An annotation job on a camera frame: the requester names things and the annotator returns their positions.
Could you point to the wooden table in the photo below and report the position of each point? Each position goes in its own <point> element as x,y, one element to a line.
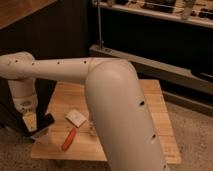
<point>69,96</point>

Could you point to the orange handled brush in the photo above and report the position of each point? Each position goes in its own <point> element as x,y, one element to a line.
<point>77,119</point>

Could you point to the small clear glue bottle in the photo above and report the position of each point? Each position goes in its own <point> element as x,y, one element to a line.
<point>91,129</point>

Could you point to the black eraser block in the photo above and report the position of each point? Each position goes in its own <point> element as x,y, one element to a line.
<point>43,124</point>

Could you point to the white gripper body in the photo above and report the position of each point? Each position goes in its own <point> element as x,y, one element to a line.
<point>24,94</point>

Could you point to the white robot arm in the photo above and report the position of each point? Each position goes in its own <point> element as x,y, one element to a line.
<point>114,99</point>

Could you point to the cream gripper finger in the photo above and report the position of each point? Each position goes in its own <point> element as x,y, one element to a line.
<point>30,121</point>

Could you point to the metal shelf rack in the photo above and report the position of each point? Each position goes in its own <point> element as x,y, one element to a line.
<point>178,53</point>

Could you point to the white ceramic cup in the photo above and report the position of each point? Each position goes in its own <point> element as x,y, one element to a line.
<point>42,137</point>

